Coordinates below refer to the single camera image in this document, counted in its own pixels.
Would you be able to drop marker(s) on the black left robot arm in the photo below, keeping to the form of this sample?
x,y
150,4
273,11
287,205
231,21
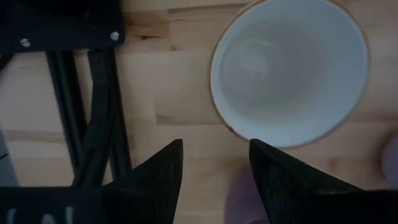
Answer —
x,y
62,25

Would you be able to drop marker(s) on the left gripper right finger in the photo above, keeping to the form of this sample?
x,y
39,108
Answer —
x,y
295,196

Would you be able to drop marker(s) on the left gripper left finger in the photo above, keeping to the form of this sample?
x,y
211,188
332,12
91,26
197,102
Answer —
x,y
149,193

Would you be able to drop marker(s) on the white mug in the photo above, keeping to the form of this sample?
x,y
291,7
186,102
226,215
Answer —
x,y
289,71

